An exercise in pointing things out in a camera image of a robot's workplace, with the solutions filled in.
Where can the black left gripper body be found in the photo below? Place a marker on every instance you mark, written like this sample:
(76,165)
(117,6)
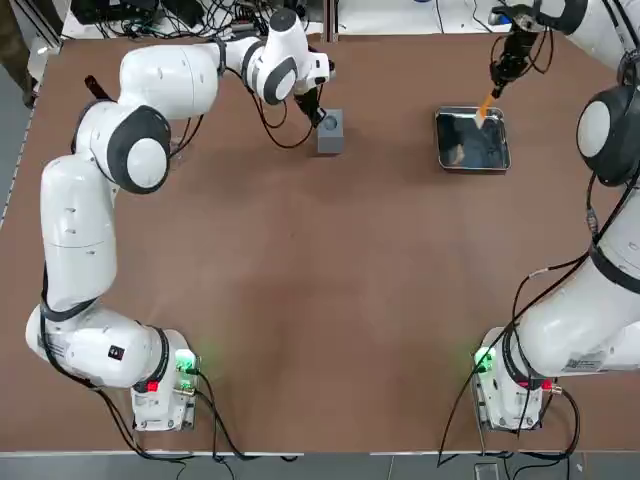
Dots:
(307,102)

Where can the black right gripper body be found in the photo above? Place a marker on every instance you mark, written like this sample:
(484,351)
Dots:
(512,55)

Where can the grey part base block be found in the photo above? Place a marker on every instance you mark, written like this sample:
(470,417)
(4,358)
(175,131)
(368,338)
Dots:
(332,142)

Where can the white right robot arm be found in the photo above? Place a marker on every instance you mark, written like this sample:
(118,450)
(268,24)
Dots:
(565,325)

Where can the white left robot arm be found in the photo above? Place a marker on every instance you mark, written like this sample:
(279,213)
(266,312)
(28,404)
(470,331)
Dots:
(75,240)

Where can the shallow metal tray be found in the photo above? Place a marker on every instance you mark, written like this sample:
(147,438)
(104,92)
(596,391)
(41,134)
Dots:
(470,145)

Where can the black equipment box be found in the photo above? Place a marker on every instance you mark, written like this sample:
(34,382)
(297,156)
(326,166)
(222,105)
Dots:
(115,10)

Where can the dark glass bottle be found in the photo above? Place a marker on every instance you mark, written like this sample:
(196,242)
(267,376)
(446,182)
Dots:
(92,85)

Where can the person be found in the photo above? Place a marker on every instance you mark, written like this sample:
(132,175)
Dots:
(12,65)

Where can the grey floor box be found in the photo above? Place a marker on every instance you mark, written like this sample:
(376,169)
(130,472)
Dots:
(486,471)

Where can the aluminium camera mount post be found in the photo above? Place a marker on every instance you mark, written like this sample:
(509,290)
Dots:
(331,20)

